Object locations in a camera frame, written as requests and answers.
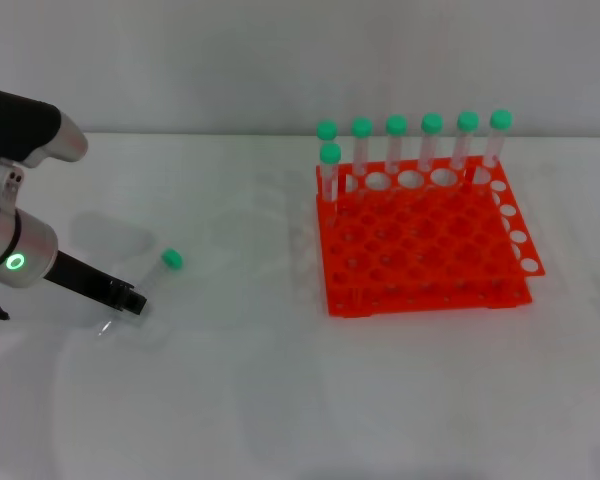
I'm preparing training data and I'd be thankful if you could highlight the clear test tube green cap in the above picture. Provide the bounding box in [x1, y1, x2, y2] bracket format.
[417, 112, 444, 173]
[481, 109, 514, 169]
[315, 119, 339, 151]
[384, 114, 409, 175]
[319, 142, 343, 204]
[350, 116, 374, 178]
[450, 110, 480, 171]
[96, 247, 184, 338]

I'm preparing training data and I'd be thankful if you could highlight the orange test tube rack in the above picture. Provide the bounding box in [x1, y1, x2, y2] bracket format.
[313, 155, 547, 319]

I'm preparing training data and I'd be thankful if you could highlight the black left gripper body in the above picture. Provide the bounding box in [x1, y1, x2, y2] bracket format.
[46, 250, 115, 302]

